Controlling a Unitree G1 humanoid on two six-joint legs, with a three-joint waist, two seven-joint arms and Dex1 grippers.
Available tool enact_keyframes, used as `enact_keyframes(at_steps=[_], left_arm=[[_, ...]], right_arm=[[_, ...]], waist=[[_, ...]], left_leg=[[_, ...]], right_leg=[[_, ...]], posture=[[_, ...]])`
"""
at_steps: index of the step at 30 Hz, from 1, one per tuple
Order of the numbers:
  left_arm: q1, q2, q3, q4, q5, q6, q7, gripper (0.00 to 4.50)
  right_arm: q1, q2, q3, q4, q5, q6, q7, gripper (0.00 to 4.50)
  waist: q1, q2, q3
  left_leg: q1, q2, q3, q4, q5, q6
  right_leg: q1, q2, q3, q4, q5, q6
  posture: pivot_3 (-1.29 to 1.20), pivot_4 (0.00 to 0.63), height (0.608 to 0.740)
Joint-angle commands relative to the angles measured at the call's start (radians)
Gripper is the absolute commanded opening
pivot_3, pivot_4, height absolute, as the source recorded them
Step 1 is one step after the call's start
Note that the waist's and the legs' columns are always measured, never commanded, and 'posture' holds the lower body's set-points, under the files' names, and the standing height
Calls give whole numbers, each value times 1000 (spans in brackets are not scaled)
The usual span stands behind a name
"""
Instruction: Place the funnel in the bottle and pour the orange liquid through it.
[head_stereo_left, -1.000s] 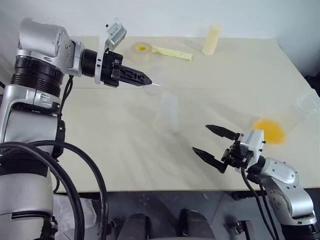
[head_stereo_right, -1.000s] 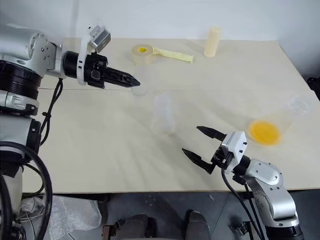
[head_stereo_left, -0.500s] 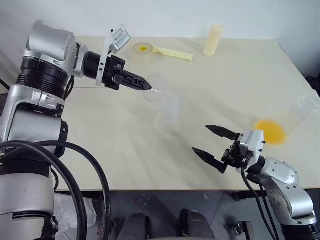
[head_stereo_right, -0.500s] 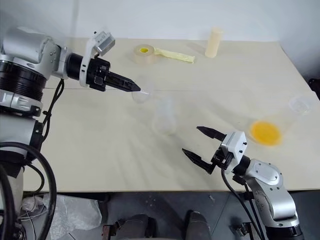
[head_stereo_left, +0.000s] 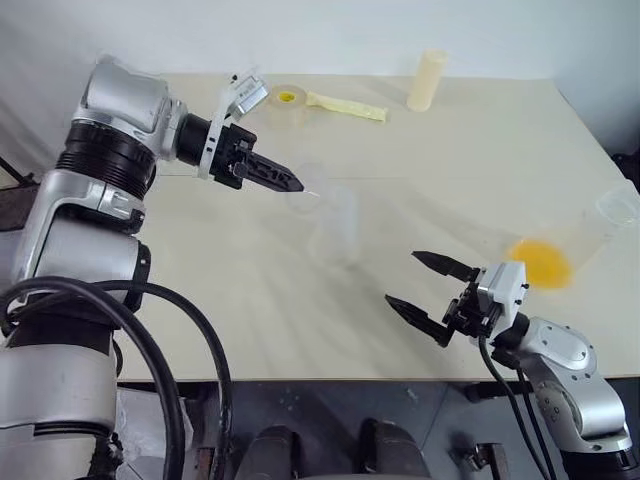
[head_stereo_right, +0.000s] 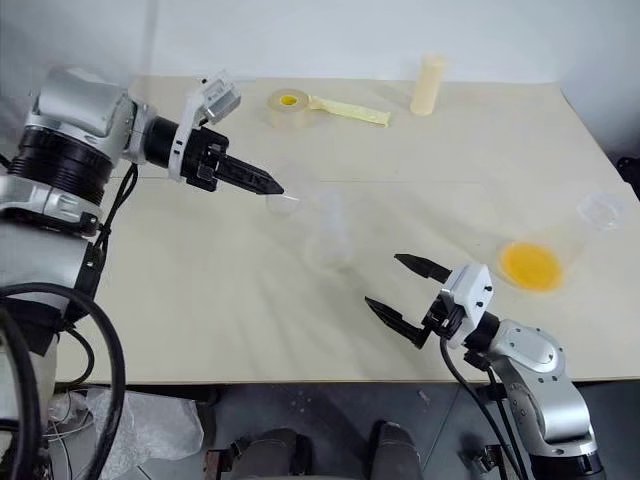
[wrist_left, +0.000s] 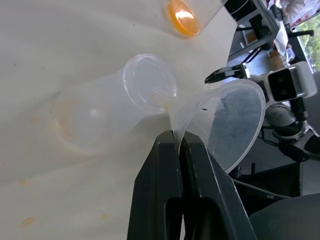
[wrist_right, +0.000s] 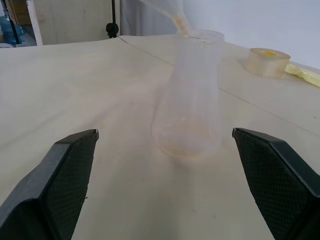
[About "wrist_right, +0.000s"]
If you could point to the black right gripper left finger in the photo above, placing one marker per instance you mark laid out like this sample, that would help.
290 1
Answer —
47 190

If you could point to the white shelf frame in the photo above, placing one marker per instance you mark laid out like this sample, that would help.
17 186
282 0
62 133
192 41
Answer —
33 22

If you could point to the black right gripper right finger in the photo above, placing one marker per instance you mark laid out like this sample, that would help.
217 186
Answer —
282 182

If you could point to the clear tape roll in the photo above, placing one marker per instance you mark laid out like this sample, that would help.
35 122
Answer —
268 62

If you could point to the black clamp stand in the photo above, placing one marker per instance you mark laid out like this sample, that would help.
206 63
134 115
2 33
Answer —
112 21

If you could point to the blue water jug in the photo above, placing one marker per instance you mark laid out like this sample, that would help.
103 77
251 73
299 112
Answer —
10 31

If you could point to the clear glass conical flask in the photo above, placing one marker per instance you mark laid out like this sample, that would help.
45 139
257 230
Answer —
191 97

